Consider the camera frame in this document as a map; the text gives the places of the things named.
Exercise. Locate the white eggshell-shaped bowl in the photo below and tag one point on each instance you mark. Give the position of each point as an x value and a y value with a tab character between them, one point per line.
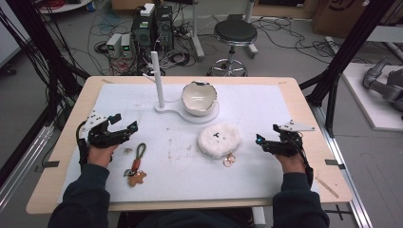
199	99

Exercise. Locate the person's right hand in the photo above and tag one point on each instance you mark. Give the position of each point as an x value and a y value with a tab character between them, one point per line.
291	163

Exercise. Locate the black computer tower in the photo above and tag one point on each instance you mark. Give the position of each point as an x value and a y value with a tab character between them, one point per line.
142	33
164	27

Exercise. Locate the white stand with post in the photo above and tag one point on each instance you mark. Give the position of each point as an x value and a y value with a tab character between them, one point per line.
160	91

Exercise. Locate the black metal frame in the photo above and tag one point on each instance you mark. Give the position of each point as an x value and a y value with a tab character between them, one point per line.
342	60
41	47

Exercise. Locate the white table leg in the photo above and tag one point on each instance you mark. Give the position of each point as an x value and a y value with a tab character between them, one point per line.
197	34

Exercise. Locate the white fluffy round plush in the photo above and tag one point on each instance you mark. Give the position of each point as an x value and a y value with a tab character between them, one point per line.
218	141

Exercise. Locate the grey power supply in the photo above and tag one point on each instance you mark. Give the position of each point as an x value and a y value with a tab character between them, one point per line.
114	44
126	46

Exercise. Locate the white table mat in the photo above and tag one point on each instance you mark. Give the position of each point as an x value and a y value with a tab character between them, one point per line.
177	171

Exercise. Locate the white floor board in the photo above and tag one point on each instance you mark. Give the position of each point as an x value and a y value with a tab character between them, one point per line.
364	104

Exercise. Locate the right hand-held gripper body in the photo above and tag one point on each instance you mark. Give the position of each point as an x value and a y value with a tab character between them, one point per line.
290	141

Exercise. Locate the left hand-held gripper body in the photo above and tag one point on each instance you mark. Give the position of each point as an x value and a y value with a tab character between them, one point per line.
98	134

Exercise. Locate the black round stool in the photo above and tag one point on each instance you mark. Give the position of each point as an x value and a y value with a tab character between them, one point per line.
235	31

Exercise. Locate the aluminium rail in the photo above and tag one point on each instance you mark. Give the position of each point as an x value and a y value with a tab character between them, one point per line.
342	164
23	158

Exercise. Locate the cardboard box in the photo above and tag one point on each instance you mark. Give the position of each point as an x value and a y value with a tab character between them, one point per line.
342	15

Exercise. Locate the wooden table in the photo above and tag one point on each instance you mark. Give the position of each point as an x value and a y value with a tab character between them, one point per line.
316	104

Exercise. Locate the white box on tower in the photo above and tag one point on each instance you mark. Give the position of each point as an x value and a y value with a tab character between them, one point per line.
147	9

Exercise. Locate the thin wooden stick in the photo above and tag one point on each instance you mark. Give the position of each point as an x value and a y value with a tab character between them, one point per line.
327	187

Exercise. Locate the person's left hand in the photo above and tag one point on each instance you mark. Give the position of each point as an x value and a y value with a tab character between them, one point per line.
99	155

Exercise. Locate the gold key rings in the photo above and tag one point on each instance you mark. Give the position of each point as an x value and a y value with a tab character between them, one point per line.
228	161

